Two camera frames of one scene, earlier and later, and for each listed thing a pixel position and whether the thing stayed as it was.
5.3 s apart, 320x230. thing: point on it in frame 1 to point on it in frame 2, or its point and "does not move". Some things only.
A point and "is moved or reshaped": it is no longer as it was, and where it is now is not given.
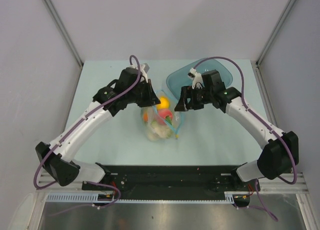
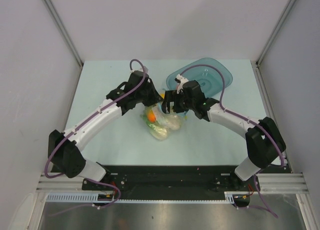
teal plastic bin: [179, 78] does not move
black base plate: [170, 182] does not move
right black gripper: [188, 92] to [170, 96]
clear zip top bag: [161, 121] is moved or reshaped
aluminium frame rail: [294, 183] does not move
